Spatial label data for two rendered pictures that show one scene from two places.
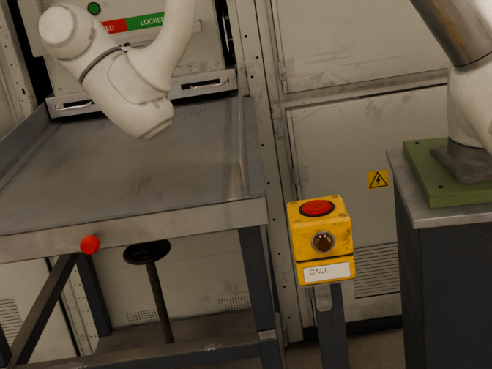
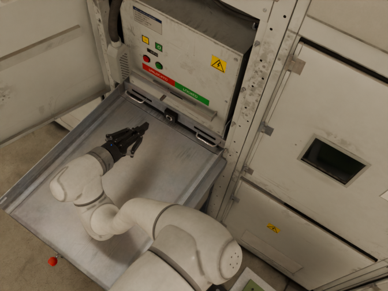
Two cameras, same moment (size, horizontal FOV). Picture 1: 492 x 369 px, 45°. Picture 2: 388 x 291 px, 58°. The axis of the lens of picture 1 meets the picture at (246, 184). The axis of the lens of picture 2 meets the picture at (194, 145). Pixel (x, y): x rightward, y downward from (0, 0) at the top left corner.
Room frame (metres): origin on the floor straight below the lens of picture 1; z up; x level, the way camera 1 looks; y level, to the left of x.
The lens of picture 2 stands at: (0.90, -0.23, 2.16)
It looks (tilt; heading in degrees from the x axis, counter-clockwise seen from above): 59 degrees down; 25
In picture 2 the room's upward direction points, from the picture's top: 8 degrees clockwise
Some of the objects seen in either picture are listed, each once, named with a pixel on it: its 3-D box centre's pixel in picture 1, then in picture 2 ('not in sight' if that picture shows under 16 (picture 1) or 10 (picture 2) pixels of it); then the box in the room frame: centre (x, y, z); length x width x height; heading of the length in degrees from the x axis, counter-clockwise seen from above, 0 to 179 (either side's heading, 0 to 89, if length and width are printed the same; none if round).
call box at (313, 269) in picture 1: (320, 239); not in sight; (0.74, -0.09, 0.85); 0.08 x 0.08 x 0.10; 87
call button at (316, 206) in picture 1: (316, 210); not in sight; (0.74, -0.09, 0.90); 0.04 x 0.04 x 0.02
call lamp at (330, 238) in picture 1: (323, 244); not in sight; (0.69, -0.09, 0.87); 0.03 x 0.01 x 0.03; 87
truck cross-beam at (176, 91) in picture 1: (142, 91); (175, 109); (1.68, 0.25, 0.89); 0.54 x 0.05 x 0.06; 87
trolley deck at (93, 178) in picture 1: (125, 165); (119, 185); (1.29, 0.26, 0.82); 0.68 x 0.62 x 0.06; 177
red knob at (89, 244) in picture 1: (91, 242); (54, 259); (0.93, 0.28, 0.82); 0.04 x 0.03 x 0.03; 177
